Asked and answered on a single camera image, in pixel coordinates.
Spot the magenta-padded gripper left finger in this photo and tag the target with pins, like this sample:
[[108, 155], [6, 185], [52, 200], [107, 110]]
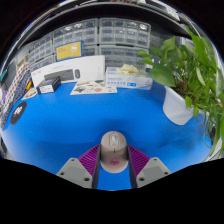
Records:
[[87, 163]]

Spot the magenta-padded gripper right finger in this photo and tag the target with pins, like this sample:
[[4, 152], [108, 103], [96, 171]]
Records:
[[140, 163]]

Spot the beige computer mouse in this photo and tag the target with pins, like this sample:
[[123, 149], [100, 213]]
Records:
[[114, 153]]

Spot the black scalloped mouse pad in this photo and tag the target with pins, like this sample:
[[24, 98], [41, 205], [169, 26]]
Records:
[[18, 113]]

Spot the green plant in white pot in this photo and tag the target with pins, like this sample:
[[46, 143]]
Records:
[[176, 106]]

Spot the white and blue tissue box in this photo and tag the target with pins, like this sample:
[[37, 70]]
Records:
[[128, 81]]

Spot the small black box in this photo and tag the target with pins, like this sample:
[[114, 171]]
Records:
[[48, 86]]

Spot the long white keyboard box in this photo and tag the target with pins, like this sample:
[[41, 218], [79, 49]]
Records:
[[86, 68]]

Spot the red blue checkered cloth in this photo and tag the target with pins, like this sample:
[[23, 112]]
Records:
[[18, 83]]

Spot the yellow and blue box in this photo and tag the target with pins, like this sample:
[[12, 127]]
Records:
[[69, 50]]

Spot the dark wall shelf unit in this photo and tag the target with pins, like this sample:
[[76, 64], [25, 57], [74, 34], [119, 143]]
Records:
[[100, 12]]

